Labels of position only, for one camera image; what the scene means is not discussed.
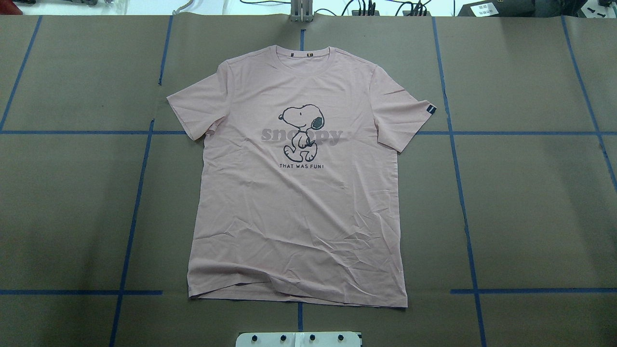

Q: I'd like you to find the pink Snoopy t-shirt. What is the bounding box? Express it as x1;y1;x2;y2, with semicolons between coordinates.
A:
167;45;435;308

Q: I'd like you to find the aluminium frame post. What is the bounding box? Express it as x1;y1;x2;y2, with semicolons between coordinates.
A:
289;0;314;23

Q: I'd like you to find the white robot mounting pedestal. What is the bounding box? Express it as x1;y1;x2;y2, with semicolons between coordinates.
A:
235;331;363;347

